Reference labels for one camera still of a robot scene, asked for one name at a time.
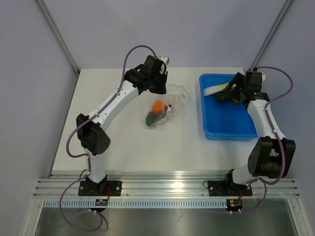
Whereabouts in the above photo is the green white leek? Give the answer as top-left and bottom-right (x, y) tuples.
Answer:
(203, 83), (228, 96)

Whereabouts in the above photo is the toy pineapple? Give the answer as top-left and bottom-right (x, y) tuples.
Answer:
(216, 91), (240, 104)

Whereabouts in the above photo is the left small circuit board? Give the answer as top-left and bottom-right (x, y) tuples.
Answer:
(95, 199), (108, 206)

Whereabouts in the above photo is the white slotted cable duct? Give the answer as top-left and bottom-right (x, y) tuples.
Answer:
(43, 199), (227, 209)

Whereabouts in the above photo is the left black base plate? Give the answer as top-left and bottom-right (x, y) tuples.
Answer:
(78, 178), (122, 197)

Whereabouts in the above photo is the dark green avocado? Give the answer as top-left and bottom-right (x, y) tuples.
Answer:
(145, 111), (157, 127)

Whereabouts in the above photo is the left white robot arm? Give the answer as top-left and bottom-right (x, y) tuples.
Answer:
(76, 55), (169, 196)

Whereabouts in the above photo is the right small circuit board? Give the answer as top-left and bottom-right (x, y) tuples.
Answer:
(227, 199), (243, 211)

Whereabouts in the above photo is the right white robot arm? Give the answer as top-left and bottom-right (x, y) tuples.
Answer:
(223, 67), (296, 195)

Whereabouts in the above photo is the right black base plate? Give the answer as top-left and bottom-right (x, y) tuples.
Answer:
(203, 180), (253, 197)

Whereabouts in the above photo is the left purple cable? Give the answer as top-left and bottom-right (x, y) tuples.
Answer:
(60, 45), (158, 231)

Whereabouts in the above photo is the aluminium mounting rail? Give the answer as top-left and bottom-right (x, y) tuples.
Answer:
(32, 172), (300, 199)

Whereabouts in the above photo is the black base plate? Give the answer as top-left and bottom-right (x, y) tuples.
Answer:
(78, 178), (122, 197)
(203, 180), (253, 197)

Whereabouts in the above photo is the left aluminium frame post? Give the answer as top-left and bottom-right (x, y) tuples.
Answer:
(35, 0), (80, 78)

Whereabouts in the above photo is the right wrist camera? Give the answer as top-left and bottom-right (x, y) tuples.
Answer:
(260, 71), (266, 83)

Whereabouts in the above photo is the aluminium frame post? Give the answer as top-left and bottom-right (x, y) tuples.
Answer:
(35, 0), (80, 78)
(248, 0), (295, 69)

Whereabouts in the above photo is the blue plastic bin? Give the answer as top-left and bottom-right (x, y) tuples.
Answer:
(199, 73), (257, 141)

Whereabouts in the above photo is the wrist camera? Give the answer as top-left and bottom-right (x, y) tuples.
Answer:
(159, 57), (170, 65)
(260, 71), (266, 83)

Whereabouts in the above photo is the clear zip top bag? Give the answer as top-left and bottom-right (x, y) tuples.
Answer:
(144, 84), (191, 129)

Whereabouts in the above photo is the right aluminium frame post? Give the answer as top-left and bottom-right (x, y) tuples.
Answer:
(248, 0), (295, 69)

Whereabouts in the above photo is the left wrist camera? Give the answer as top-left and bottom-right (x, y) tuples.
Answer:
(159, 57), (170, 65)

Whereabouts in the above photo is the small circuit board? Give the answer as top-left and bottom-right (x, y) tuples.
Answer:
(95, 199), (108, 206)
(227, 199), (243, 211)

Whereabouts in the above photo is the orange persimmon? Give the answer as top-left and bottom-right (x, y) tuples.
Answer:
(152, 100), (165, 114)

